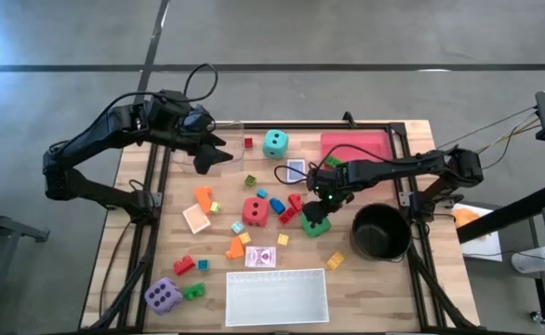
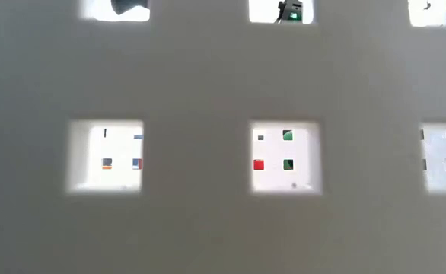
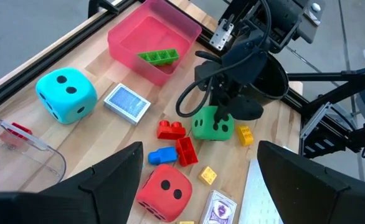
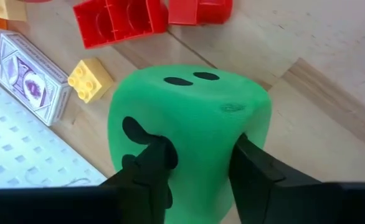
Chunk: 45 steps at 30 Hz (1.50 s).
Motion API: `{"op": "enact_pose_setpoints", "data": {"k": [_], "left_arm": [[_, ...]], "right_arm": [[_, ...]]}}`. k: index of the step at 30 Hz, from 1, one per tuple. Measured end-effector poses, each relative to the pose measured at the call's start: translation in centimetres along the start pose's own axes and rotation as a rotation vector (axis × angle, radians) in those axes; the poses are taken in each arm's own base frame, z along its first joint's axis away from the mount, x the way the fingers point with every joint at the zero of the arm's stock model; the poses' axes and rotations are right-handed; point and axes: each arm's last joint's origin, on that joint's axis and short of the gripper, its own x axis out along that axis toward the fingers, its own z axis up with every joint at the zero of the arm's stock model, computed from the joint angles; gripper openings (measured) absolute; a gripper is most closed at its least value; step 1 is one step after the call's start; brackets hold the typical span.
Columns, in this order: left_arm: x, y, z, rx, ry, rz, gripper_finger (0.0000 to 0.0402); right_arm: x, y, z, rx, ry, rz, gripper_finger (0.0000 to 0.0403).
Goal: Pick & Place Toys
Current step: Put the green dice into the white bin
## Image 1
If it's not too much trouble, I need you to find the orange brick with peg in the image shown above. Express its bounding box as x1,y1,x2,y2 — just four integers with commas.
224,235,246,261

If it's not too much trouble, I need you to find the teal foam die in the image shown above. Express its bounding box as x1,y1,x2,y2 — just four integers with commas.
261,128,290,160

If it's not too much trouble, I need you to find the orange playing card box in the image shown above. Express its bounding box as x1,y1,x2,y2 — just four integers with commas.
181,203,212,235

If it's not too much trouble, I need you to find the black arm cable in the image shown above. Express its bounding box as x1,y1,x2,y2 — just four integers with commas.
273,143,383,187
58,62,219,154

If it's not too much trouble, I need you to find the large orange brick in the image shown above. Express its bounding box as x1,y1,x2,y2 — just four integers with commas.
193,186,215,215

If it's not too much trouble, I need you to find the black metal stand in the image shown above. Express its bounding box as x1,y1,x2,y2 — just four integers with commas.
0,199,50,327

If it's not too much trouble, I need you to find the green foam die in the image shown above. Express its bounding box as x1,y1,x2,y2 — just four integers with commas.
300,213,333,239

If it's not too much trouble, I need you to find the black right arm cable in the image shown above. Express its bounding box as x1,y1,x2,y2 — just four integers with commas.
273,143,383,187

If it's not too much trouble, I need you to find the small green brick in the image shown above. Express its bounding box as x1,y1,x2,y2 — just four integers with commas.
181,282,206,302

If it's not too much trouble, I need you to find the blue playing card box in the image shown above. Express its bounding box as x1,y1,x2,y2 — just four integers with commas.
285,158,307,184

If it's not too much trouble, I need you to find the white paper sheet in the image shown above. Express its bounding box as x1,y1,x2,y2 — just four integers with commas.
451,203,504,262

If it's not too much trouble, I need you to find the black bucket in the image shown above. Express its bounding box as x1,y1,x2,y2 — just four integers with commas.
349,202,414,262

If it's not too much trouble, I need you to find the red foam die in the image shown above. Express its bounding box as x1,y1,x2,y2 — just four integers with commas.
241,196,271,228

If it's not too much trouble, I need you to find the orange cloth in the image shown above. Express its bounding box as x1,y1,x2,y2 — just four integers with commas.
452,208,487,241

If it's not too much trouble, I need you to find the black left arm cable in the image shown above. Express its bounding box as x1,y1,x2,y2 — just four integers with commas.
58,62,219,154

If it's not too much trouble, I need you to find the pink plastic bin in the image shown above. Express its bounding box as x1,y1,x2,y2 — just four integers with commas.
319,131,394,165

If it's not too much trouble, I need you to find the purple foam die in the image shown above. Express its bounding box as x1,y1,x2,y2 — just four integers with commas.
143,276,184,316

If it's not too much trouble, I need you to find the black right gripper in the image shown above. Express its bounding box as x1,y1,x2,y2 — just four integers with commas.
302,162,354,226

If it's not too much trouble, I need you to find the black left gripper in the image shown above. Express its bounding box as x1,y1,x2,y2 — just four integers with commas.
151,89,235,177

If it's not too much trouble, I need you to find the yellow wire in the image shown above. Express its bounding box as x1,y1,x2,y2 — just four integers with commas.
476,116,541,155

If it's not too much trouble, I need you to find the grey wire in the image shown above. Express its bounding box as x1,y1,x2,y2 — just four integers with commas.
437,106,539,150

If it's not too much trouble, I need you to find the yellow rectangular brick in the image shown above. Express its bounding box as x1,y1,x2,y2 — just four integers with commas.
326,251,346,271

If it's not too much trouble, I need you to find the black diagonal bar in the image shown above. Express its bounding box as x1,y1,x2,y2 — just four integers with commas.
456,183,545,245

